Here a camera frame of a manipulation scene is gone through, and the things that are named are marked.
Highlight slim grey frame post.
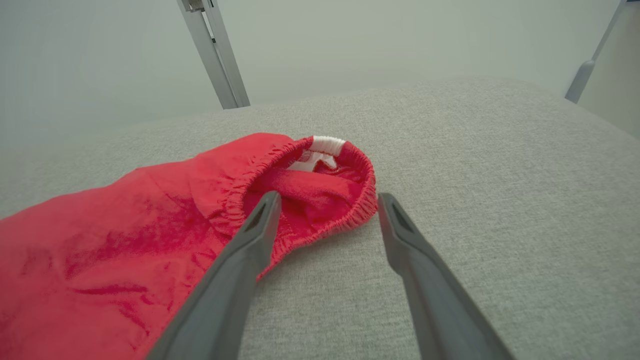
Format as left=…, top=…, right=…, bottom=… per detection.
left=565, top=0, right=628, bottom=104

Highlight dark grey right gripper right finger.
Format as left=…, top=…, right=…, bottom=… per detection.
left=377, top=192, right=516, bottom=360

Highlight double aluminium frame post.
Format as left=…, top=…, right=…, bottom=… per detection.
left=176, top=0, right=251, bottom=110

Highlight red garment with white trim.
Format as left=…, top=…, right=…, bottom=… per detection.
left=0, top=132, right=379, bottom=360

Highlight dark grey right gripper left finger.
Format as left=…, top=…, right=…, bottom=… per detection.
left=146, top=190, right=282, bottom=360

